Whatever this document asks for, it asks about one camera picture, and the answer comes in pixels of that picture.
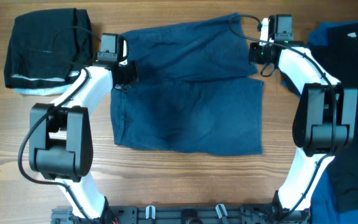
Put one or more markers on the navy blue shorts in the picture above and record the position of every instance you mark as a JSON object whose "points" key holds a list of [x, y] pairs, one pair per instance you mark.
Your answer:
{"points": [[196, 91]]}

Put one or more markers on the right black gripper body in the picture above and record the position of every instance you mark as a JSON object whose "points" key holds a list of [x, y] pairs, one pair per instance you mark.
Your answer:
{"points": [[258, 54]]}

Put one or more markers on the folded black garment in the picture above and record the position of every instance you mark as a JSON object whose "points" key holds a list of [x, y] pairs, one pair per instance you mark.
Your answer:
{"points": [[45, 47]]}

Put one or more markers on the folded white garment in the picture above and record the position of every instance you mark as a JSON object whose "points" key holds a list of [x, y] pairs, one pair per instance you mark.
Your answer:
{"points": [[41, 91]]}

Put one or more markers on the blue garment under polo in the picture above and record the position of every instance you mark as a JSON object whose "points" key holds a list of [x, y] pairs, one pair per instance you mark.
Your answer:
{"points": [[335, 199]]}

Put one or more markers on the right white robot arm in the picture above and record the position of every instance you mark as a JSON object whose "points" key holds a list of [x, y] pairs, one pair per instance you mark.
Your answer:
{"points": [[324, 121]]}

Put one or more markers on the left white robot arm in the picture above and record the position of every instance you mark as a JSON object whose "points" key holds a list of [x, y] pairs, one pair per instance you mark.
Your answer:
{"points": [[60, 142]]}

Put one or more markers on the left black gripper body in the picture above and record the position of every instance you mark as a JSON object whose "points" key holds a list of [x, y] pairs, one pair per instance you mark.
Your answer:
{"points": [[130, 73]]}

